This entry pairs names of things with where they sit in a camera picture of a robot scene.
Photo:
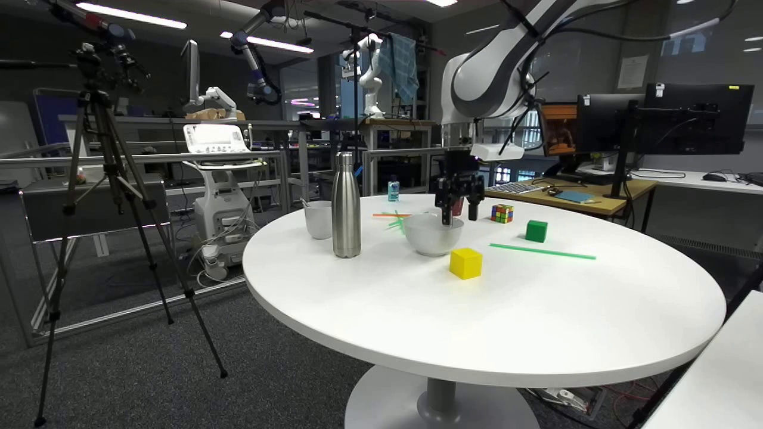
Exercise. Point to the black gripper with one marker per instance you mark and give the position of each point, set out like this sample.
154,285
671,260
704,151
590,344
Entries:
459,177

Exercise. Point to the green block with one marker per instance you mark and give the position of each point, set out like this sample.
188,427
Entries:
536,229

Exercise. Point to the yellow block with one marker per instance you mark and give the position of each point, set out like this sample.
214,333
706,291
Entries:
465,263

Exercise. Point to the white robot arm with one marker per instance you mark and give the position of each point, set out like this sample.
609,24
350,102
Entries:
493,82

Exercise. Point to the white medical cart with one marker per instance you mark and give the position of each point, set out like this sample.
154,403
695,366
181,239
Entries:
217,151

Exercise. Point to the small blue cup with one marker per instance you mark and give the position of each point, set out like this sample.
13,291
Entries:
393,191

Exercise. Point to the rubiks cube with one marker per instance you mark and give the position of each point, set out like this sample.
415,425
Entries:
501,213

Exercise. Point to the white mug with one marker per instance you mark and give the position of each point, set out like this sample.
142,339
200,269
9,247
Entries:
318,221

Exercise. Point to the green straw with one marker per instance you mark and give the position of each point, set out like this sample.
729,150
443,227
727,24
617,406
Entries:
544,251

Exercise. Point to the crossed green and orange sticks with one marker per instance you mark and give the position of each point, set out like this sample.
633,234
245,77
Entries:
392,219

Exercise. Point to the white bowl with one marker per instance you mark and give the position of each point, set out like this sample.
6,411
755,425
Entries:
427,234

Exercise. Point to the round white table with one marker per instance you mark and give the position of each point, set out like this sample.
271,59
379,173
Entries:
459,353

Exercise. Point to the wooden side table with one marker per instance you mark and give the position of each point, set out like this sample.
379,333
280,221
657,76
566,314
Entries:
586,200

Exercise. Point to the white desk corner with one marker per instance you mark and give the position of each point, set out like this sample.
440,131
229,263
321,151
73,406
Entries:
724,389

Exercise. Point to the steel water bottle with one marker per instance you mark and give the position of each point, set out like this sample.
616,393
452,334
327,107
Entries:
343,209

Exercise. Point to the black computer monitor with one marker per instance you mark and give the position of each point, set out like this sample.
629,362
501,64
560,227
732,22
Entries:
664,120

